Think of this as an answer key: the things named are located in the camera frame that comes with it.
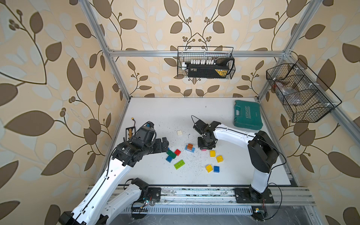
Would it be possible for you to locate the yellow lego brick upper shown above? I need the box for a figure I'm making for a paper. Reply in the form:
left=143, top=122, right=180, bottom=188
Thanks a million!
left=210, top=150, right=216, bottom=158

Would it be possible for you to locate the wire basket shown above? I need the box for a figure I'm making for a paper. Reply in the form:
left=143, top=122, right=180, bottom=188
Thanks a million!
left=266, top=59, right=342, bottom=123
left=176, top=46, right=236, bottom=79

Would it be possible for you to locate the yellow lego brick lower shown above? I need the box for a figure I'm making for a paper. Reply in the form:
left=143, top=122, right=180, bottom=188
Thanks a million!
left=205, top=165, right=213, bottom=173

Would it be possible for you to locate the green tool case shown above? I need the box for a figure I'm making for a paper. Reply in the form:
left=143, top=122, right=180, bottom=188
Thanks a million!
left=233, top=100, right=263, bottom=130

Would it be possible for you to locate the plastic bag in basket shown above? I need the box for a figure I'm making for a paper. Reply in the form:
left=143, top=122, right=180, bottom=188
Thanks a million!
left=275, top=81, right=298, bottom=104

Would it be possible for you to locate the yellow lego brick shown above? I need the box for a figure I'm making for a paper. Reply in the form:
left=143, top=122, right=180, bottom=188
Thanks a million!
left=216, top=155, right=224, bottom=163
left=210, top=150, right=216, bottom=158
left=205, top=165, right=213, bottom=173

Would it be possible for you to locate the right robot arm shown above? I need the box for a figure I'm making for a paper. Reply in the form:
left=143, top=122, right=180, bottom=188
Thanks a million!
left=193, top=120, right=279, bottom=197

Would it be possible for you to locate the dark green lego brick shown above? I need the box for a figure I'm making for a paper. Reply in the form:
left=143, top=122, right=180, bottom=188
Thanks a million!
left=166, top=150, right=177, bottom=159

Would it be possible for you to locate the black bit holder card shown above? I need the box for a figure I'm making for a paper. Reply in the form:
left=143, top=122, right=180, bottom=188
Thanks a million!
left=126, top=126, right=136, bottom=141

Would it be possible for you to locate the black box in basket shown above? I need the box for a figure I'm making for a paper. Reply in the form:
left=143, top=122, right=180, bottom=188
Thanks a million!
left=187, top=57, right=236, bottom=79

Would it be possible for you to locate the red lego brick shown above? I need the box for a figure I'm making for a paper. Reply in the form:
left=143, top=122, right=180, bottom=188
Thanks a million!
left=174, top=149, right=181, bottom=156

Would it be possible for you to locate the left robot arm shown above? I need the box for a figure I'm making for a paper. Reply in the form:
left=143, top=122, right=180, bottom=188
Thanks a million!
left=59, top=121, right=169, bottom=225

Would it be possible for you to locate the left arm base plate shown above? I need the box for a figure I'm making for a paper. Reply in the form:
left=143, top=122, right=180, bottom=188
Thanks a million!
left=137, top=187, right=161, bottom=203

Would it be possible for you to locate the blue lego brick lower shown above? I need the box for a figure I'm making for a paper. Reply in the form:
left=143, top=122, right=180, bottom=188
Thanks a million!
left=213, top=166, right=220, bottom=173

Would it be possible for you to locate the back wire basket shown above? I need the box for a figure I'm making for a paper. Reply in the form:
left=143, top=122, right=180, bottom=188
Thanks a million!
left=176, top=46, right=236, bottom=79

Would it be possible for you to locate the right wire basket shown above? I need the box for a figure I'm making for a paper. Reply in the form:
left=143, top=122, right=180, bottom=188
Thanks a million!
left=266, top=59, right=342, bottom=123

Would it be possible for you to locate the lime green lego brick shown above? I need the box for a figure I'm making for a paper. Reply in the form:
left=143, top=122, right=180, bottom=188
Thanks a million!
left=174, top=160, right=185, bottom=170

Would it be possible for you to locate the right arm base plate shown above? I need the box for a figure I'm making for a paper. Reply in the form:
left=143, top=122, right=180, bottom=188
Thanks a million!
left=234, top=186, right=274, bottom=204

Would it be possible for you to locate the blue lego brick left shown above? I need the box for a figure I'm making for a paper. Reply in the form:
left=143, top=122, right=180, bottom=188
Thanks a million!
left=166, top=156, right=173, bottom=163

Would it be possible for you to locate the orange lego brick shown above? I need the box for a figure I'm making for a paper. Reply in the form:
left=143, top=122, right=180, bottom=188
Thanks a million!
left=187, top=143, right=195, bottom=151

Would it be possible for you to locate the yellow lego brick right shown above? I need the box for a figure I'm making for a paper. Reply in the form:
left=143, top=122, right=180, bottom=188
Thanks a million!
left=216, top=155, right=224, bottom=163

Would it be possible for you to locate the light blue lego brick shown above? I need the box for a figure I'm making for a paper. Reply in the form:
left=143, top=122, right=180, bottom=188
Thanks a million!
left=185, top=145, right=195, bottom=153

